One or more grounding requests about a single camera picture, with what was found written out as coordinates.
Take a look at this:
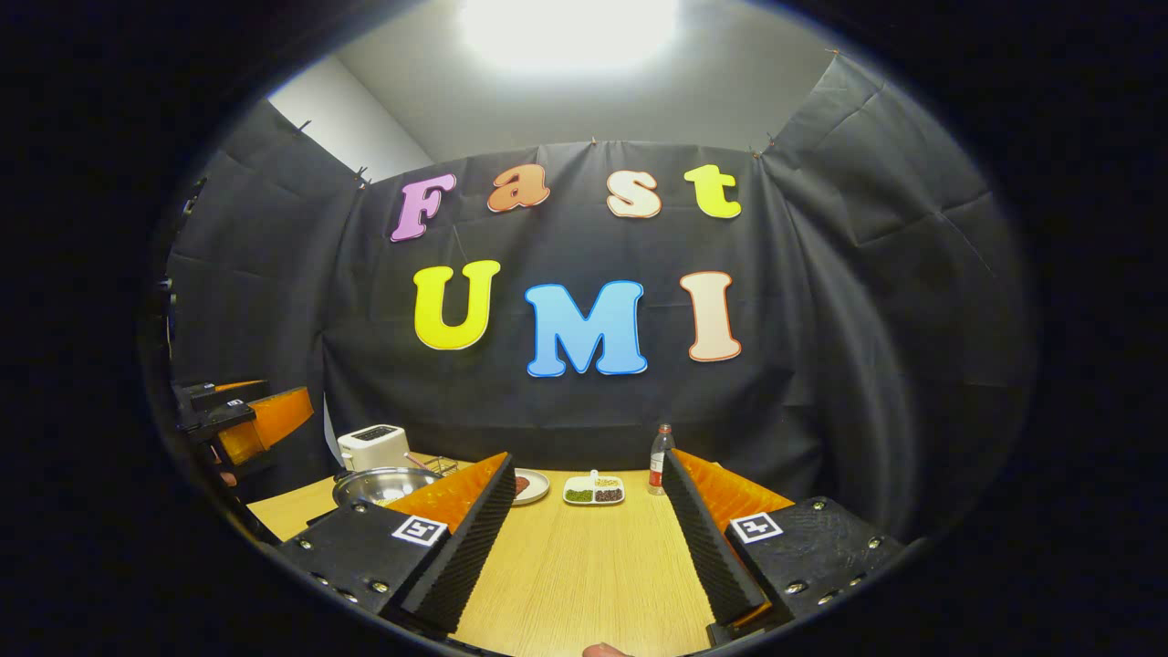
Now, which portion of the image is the white divided dish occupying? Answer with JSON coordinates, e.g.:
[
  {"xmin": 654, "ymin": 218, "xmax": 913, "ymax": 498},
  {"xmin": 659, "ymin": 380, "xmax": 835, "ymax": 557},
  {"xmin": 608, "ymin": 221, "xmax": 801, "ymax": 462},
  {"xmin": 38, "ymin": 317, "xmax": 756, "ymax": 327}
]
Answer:
[{"xmin": 562, "ymin": 470, "xmax": 626, "ymax": 506}]

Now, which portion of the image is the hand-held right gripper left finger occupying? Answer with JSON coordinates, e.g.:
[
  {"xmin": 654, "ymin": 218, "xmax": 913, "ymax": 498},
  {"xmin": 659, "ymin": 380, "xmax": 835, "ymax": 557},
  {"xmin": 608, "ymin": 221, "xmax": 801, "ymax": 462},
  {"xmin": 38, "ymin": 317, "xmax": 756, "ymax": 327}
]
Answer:
[{"xmin": 274, "ymin": 452, "xmax": 518, "ymax": 637}]

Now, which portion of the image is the clear red label water bottle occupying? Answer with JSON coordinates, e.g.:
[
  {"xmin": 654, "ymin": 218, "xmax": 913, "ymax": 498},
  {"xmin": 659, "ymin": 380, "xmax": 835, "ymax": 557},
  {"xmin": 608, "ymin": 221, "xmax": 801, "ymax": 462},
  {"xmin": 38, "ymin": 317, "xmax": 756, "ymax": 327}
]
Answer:
[{"xmin": 648, "ymin": 423, "xmax": 676, "ymax": 496}]

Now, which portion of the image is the black backdrop cloth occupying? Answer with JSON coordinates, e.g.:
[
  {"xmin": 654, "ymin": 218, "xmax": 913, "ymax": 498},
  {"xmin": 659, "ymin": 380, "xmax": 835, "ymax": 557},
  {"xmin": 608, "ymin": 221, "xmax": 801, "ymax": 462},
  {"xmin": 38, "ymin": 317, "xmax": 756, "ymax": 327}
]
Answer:
[{"xmin": 164, "ymin": 50, "xmax": 1037, "ymax": 539}]

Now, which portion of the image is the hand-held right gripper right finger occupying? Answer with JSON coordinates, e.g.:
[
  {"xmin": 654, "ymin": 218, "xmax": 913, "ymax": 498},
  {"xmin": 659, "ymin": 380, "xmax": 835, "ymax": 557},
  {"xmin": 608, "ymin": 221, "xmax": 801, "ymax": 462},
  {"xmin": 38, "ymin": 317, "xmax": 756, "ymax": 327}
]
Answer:
[{"xmin": 662, "ymin": 447, "xmax": 909, "ymax": 631}]

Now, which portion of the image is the bright ceiling light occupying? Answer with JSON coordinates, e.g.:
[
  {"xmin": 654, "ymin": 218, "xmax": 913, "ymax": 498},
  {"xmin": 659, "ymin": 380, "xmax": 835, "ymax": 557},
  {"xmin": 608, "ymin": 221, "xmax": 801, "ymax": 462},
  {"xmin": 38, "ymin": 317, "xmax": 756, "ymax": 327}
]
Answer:
[{"xmin": 456, "ymin": 0, "xmax": 681, "ymax": 74}]

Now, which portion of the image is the stainless steel pot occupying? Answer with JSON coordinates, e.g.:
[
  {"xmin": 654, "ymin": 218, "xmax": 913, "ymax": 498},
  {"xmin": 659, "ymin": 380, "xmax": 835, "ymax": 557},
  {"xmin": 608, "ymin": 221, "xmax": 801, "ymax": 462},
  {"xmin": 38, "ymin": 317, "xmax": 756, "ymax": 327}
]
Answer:
[{"xmin": 331, "ymin": 465, "xmax": 445, "ymax": 509}]

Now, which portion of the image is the white toaster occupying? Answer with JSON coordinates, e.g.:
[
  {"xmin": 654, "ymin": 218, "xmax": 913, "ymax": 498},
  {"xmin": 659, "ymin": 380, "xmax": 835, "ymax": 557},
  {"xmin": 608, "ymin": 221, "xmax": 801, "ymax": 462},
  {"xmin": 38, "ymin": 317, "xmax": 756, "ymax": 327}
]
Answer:
[{"xmin": 338, "ymin": 424, "xmax": 412, "ymax": 473}]

